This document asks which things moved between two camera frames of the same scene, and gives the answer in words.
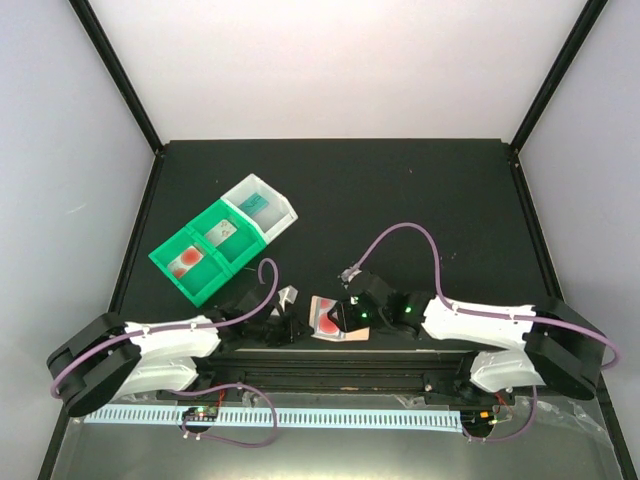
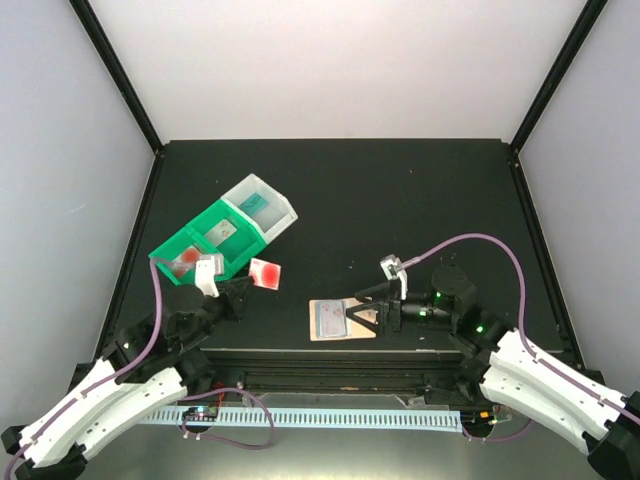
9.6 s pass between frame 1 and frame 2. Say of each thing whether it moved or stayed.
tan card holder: stayed
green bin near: stayed
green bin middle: stayed
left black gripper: moved
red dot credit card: moved
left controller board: stayed
